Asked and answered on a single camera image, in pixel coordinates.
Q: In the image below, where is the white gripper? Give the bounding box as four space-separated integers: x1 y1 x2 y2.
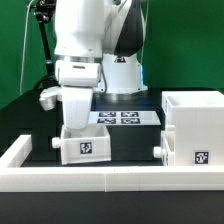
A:
61 86 93 130

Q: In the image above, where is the white drawer tray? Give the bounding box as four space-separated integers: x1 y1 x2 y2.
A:
153 131 175 166
52 123 111 165

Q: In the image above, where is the white front drawer tray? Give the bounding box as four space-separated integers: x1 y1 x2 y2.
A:
153 131 175 166

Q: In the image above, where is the white drawer cabinet box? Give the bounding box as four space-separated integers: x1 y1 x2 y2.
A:
162 91 224 166

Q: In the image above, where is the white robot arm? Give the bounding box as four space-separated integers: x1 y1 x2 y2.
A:
54 0 145 130

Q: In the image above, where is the white marker tag plate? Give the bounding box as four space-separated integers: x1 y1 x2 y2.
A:
89 111 160 126

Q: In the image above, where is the black cable bundle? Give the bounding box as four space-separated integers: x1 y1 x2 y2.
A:
33 73 60 90

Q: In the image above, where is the white hanging cable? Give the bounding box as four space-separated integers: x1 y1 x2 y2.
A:
19 0 36 96

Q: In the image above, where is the black camera stand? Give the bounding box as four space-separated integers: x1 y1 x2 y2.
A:
31 0 56 76

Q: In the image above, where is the white U-shaped table frame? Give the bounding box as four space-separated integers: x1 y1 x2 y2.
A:
0 135 224 192

